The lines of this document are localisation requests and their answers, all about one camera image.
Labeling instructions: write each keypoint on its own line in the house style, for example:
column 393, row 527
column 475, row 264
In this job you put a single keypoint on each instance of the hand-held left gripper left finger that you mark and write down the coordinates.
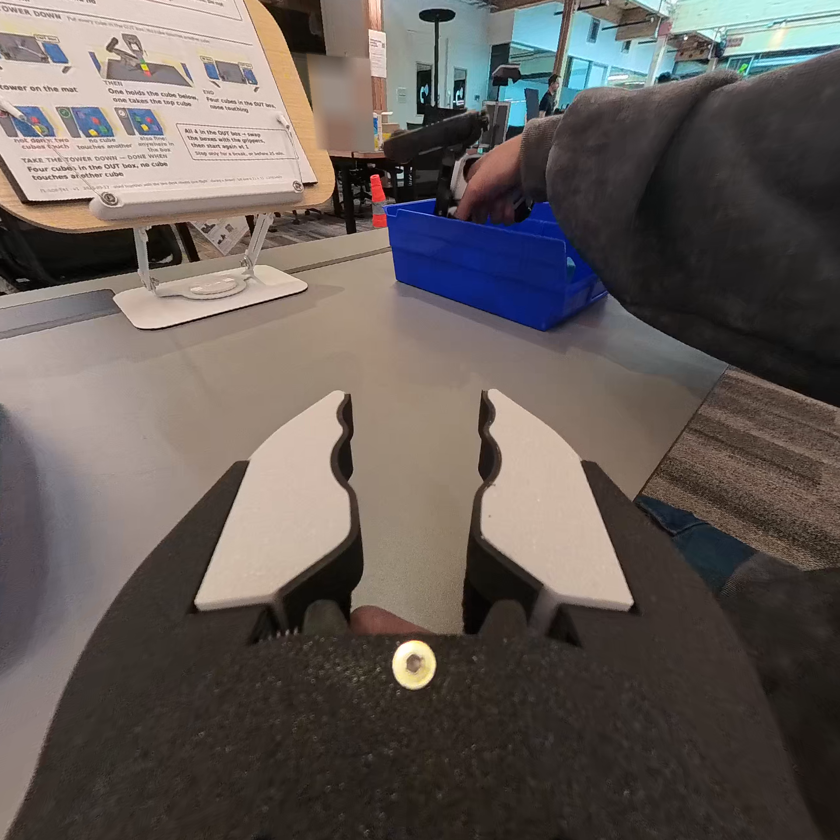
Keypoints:
column 282, row 525

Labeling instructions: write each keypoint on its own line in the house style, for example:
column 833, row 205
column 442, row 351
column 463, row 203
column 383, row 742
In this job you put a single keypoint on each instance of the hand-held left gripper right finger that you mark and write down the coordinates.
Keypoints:
column 551, row 525

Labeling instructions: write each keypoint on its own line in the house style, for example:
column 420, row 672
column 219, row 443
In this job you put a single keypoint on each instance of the blue plastic bin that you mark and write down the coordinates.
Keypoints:
column 485, row 275

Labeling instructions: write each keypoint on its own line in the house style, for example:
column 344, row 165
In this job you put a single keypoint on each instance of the person's right hand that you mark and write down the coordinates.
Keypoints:
column 495, row 187

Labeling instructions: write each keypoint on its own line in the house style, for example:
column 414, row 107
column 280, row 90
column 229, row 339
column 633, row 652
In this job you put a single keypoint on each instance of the orange traffic cone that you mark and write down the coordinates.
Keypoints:
column 379, row 203

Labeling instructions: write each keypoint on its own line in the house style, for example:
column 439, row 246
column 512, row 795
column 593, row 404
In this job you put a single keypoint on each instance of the person's leg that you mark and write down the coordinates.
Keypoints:
column 702, row 544

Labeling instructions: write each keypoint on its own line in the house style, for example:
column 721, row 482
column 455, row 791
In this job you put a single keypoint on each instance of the wooden board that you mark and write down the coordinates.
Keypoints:
column 282, row 79

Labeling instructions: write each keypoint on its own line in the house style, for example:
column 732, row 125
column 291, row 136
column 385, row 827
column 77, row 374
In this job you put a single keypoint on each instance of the printed paper sheet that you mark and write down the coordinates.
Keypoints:
column 223, row 235

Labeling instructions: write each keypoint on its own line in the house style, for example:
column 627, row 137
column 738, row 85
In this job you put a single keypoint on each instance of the person's dark jacket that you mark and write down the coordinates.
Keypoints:
column 794, row 656

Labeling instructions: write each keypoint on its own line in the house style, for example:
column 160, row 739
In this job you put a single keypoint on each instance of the printed instruction sheet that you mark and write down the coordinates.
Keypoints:
column 144, row 98

